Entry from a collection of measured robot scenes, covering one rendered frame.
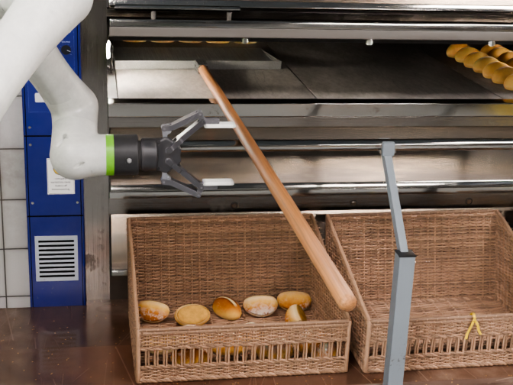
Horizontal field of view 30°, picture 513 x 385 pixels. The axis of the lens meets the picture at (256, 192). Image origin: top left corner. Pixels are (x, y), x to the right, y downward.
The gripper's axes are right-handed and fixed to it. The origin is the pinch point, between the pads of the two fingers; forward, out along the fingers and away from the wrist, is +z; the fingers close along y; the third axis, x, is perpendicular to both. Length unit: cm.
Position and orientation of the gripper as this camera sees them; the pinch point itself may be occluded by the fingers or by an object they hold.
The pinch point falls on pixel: (229, 153)
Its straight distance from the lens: 219.1
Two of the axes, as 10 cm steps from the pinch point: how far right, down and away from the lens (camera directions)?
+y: -0.4, 9.5, 3.2
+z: 9.8, -0.2, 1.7
